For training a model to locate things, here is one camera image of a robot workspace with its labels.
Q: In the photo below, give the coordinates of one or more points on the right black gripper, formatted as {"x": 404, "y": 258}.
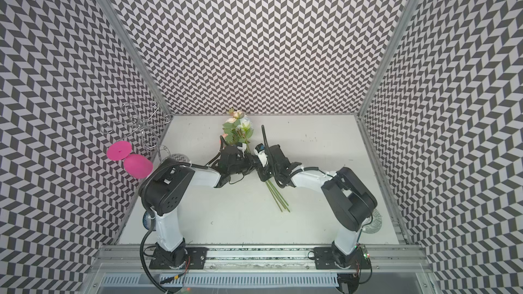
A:
{"x": 263, "y": 176}

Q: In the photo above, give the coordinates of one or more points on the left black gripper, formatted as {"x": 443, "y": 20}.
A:
{"x": 251, "y": 161}

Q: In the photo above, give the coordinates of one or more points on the artificial rose bouquet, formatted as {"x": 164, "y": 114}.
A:
{"x": 238, "y": 129}

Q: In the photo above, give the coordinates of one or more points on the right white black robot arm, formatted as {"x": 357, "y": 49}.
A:
{"x": 350, "y": 201}

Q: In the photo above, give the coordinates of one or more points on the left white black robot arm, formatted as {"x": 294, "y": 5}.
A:
{"x": 163, "y": 191}

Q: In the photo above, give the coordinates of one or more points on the green patterned plate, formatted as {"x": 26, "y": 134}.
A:
{"x": 374, "y": 224}

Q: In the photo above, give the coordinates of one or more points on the pink silicone goblet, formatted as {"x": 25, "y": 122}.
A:
{"x": 138, "y": 166}

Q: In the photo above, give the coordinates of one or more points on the blue white patterned bowl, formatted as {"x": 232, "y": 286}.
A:
{"x": 146, "y": 220}

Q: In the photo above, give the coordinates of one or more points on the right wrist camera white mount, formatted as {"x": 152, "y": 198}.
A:
{"x": 261, "y": 155}

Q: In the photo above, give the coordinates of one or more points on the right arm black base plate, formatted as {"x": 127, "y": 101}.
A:
{"x": 333, "y": 258}

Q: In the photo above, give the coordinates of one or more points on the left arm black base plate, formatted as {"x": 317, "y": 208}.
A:
{"x": 185, "y": 258}

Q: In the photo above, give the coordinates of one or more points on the silver wire jewelry stand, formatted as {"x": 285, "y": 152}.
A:
{"x": 132, "y": 124}

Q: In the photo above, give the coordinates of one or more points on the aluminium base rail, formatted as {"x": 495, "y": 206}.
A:
{"x": 305, "y": 258}

